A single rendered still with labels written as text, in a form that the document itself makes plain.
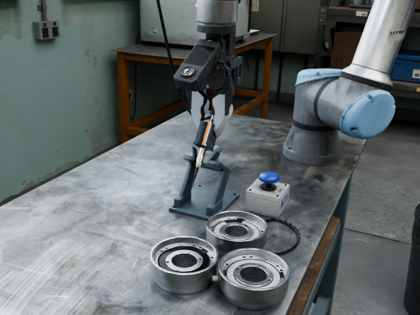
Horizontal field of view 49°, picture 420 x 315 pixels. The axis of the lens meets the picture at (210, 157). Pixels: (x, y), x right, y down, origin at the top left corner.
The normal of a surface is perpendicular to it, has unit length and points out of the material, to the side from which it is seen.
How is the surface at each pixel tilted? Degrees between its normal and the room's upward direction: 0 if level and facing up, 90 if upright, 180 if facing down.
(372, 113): 97
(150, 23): 90
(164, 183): 0
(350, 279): 0
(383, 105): 97
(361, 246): 0
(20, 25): 90
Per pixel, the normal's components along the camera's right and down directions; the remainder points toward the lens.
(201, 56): -0.16, -0.62
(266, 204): -0.42, 0.33
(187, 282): 0.14, 0.37
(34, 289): 0.03, -0.93
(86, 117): 0.91, 0.18
